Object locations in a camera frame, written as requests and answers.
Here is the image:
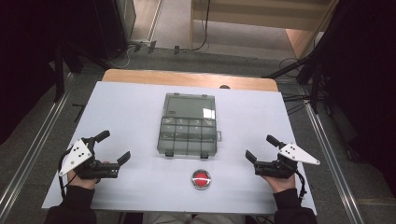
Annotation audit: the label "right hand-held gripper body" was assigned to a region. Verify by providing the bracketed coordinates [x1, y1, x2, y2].
[254, 142, 321, 180]

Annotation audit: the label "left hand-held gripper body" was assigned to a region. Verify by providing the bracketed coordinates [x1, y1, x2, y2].
[58, 136, 121, 180]

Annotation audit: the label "person's left hand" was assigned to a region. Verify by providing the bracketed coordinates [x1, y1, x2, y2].
[66, 161, 110, 190]

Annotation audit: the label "person's right hand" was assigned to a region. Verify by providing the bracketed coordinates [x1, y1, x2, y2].
[261, 173, 297, 194]

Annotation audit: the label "white board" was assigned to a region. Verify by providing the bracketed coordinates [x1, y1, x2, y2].
[41, 81, 318, 217]

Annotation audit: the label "red round button object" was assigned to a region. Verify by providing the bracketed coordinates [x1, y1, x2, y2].
[191, 169, 212, 190]

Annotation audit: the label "clear plastic compartment box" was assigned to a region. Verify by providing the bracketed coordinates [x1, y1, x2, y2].
[156, 91, 223, 160]

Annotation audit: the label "black tripod stand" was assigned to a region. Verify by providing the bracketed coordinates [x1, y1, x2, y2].
[262, 46, 326, 115]

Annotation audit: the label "person's legs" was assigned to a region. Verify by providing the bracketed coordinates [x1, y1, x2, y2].
[141, 212, 248, 224]

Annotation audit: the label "wooden table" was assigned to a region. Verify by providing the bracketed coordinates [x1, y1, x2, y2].
[102, 68, 279, 92]

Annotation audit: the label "black curtain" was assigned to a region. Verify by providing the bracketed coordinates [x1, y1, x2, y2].
[0, 0, 104, 146]
[317, 0, 396, 199]

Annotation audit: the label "black cabinet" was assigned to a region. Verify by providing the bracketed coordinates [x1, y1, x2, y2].
[90, 0, 138, 62]

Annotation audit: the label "light wooden shelf unit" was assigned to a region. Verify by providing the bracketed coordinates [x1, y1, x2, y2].
[189, 0, 341, 60]

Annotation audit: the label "left hand-held gripper black cable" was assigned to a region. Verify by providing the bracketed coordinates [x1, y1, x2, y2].
[57, 146, 78, 200]

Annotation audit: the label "hand-held gripper black cable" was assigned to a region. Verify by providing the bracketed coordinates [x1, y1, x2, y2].
[57, 146, 78, 200]
[294, 169, 308, 205]

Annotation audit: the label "right hand-held gripper black cable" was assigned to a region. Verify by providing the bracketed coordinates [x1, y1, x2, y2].
[294, 169, 308, 205]

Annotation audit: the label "metal floor rail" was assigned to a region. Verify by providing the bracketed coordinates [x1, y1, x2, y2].
[297, 83, 366, 224]
[0, 73, 76, 217]

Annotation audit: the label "black stand post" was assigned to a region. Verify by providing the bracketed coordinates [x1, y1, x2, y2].
[53, 45, 65, 104]

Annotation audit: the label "white floor cable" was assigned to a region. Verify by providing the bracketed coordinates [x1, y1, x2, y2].
[106, 46, 132, 70]

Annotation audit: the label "hanging black cable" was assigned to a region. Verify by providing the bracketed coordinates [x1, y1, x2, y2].
[189, 0, 212, 53]

